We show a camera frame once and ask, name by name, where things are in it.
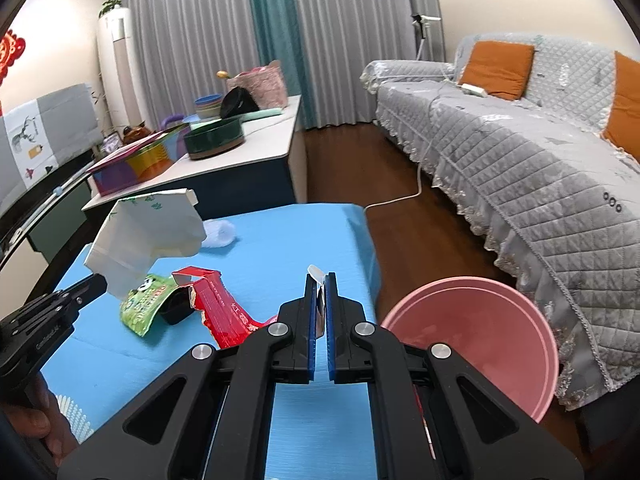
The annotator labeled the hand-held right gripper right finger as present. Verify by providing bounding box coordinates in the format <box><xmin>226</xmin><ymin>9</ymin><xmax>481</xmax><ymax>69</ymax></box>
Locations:
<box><xmin>325</xmin><ymin>273</ymin><xmax>584</xmax><ymax>480</ymax></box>

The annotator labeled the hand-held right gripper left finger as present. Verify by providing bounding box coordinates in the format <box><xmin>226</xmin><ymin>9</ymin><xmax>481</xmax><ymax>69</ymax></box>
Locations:
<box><xmin>57</xmin><ymin>274</ymin><xmax>319</xmax><ymax>480</ymax></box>

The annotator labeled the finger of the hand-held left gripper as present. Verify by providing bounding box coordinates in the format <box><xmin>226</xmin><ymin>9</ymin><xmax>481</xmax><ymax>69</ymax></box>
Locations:
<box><xmin>60</xmin><ymin>274</ymin><xmax>109</xmax><ymax>308</ymax></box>

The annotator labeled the white paper lunch box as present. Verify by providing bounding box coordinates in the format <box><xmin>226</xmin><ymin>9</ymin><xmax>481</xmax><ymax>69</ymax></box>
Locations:
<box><xmin>82</xmin><ymin>188</ymin><xmax>207</xmax><ymax>297</ymax></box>

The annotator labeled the pink plastic basin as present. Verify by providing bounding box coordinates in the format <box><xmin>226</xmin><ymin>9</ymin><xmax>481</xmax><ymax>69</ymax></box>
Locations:
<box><xmin>380</xmin><ymin>276</ymin><xmax>559</xmax><ymax>423</ymax></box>

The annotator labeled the person's left hand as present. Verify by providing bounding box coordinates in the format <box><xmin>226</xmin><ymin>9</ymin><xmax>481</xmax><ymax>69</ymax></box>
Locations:
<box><xmin>0</xmin><ymin>375</ymin><xmax>79</xmax><ymax>467</ymax></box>

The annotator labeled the green snack pouch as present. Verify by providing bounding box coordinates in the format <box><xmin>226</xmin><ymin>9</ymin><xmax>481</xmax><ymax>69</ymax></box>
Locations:
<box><xmin>119</xmin><ymin>272</ymin><xmax>180</xmax><ymax>338</ymax></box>

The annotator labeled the dark television stand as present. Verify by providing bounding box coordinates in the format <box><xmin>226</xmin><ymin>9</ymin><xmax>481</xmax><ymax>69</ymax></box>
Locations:
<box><xmin>0</xmin><ymin>152</ymin><xmax>96</xmax><ymax>281</ymax></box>

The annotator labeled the red carton box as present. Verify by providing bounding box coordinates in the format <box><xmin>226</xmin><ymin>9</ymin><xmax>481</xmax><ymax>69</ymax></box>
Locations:
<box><xmin>171</xmin><ymin>266</ymin><xmax>281</xmax><ymax>351</ymax></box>

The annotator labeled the black plastic tray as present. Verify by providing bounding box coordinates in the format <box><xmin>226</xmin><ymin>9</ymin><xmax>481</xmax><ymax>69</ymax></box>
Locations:
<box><xmin>159</xmin><ymin>290</ymin><xmax>193</xmax><ymax>326</ymax></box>

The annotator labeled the colourful tin box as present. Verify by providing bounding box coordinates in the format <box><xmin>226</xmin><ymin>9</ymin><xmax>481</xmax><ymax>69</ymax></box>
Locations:
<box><xmin>86</xmin><ymin>125</ymin><xmax>191</xmax><ymax>197</ymax></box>

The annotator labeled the crumpled white tissue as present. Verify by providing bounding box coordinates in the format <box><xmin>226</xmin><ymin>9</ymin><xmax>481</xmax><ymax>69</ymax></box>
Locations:
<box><xmin>200</xmin><ymin>219</ymin><xmax>236</xmax><ymax>250</ymax></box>

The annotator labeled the grey cloth television cover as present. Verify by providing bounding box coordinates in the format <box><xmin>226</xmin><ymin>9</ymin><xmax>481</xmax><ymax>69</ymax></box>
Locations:
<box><xmin>0</xmin><ymin>82</ymin><xmax>103</xmax><ymax>216</ymax></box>

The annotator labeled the brown teapot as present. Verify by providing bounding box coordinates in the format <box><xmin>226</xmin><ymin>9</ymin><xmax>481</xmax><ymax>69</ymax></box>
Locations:
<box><xmin>121</xmin><ymin>121</ymin><xmax>153</xmax><ymax>145</ymax></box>

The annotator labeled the white top coffee table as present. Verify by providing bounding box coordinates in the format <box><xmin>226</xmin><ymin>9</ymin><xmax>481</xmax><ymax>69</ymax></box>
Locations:
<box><xmin>81</xmin><ymin>94</ymin><xmax>308</xmax><ymax>216</ymax></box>

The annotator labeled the dark green round tin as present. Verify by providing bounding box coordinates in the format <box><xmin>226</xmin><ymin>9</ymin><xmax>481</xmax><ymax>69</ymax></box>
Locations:
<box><xmin>183</xmin><ymin>116</ymin><xmax>247</xmax><ymax>161</ymax></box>

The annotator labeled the light green foam sheet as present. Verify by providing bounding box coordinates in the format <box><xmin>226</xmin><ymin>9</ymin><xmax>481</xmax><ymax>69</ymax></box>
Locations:
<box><xmin>240</xmin><ymin>106</ymin><xmax>283</xmax><ymax>122</ymax></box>

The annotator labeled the stack of coloured bowls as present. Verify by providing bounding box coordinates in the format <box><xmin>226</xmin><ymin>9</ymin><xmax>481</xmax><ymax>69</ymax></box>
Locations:
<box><xmin>194</xmin><ymin>94</ymin><xmax>223</xmax><ymax>120</ymax></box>

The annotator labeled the white standing air conditioner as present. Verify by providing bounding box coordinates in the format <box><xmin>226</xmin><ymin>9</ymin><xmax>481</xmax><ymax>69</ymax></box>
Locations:
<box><xmin>96</xmin><ymin>7</ymin><xmax>151</xmax><ymax>131</ymax></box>

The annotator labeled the black hat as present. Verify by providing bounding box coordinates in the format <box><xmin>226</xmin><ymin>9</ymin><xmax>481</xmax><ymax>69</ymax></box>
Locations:
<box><xmin>219</xmin><ymin>86</ymin><xmax>261</xmax><ymax>120</ymax></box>

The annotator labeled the pink patterned bag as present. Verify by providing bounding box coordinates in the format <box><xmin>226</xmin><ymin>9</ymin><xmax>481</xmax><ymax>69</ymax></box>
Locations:
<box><xmin>226</xmin><ymin>60</ymin><xmax>288</xmax><ymax>111</ymax></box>

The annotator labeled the red hanging decoration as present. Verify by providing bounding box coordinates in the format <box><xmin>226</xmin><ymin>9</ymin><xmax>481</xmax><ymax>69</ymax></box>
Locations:
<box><xmin>0</xmin><ymin>30</ymin><xmax>27</xmax><ymax>88</ymax></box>

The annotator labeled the grey quilted sofa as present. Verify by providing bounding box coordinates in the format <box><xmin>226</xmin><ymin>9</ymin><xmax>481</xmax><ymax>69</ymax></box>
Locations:
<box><xmin>361</xmin><ymin>34</ymin><xmax>640</xmax><ymax>411</ymax></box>

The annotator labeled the grey curtain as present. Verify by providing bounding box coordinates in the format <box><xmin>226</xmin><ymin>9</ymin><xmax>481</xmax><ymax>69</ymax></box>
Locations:
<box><xmin>116</xmin><ymin>0</ymin><xmax>266</xmax><ymax>131</ymax></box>
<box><xmin>287</xmin><ymin>0</ymin><xmax>446</xmax><ymax>128</ymax></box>

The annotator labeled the teal curtain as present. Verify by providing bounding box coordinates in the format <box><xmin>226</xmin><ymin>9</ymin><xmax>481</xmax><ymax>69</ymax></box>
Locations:
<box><xmin>245</xmin><ymin>0</ymin><xmax>318</xmax><ymax>131</ymax></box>

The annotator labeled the orange cushion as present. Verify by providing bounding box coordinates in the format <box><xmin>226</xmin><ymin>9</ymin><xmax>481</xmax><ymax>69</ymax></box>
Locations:
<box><xmin>600</xmin><ymin>51</ymin><xmax>640</xmax><ymax>163</ymax></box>
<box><xmin>467</xmin><ymin>41</ymin><xmax>536</xmax><ymax>102</ymax></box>

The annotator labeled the white phone stand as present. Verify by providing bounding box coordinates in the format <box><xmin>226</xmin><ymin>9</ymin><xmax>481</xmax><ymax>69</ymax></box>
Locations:
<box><xmin>410</xmin><ymin>11</ymin><xmax>443</xmax><ymax>61</ymax></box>

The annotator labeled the white rod with blue ring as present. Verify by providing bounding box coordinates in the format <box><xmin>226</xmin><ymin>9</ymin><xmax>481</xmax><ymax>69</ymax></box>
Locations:
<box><xmin>0</xmin><ymin>160</ymin><xmax>96</xmax><ymax>241</ymax></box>

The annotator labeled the white power cable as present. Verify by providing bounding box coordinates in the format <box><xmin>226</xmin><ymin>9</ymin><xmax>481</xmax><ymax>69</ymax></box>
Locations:
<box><xmin>364</xmin><ymin>80</ymin><xmax>471</xmax><ymax>211</ymax></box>

